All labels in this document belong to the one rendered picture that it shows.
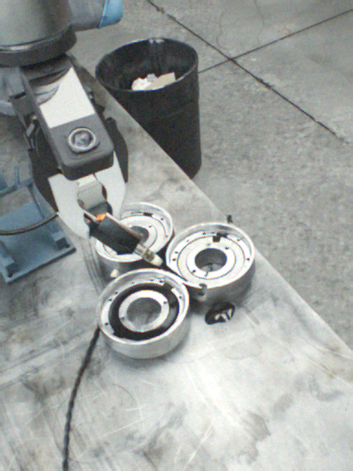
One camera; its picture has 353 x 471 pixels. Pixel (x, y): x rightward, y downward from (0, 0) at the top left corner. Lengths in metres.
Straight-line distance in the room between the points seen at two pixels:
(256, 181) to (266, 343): 1.45
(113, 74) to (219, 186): 0.53
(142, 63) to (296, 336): 1.58
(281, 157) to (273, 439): 1.65
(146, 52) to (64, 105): 1.61
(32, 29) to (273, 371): 0.41
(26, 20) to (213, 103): 2.01
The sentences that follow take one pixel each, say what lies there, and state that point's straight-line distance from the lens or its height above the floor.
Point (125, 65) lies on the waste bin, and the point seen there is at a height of 0.36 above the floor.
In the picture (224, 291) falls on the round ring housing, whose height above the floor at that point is 0.83.
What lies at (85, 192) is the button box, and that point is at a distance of 0.82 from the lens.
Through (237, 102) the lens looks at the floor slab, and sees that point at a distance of 2.47.
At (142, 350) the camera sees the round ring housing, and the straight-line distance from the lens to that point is 0.63.
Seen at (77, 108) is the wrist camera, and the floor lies 1.09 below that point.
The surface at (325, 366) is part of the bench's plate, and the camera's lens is 0.64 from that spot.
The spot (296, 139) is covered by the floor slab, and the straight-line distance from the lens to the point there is 2.25.
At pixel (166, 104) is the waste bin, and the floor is 0.36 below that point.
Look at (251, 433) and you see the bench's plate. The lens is 0.60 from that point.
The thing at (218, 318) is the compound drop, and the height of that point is 0.80.
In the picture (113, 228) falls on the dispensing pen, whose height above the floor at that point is 0.94.
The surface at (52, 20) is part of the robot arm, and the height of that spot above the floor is 1.15.
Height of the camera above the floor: 1.35
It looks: 45 degrees down
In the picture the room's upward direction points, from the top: 11 degrees counter-clockwise
